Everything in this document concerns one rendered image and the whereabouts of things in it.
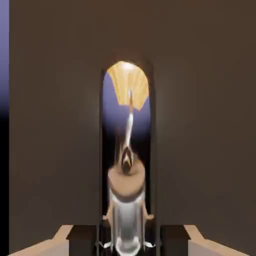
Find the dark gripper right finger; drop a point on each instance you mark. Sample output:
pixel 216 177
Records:
pixel 176 240

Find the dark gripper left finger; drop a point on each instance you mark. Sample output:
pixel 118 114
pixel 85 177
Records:
pixel 80 240

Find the dark brown cabinet door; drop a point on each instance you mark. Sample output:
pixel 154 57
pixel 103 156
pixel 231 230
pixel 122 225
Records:
pixel 50 120

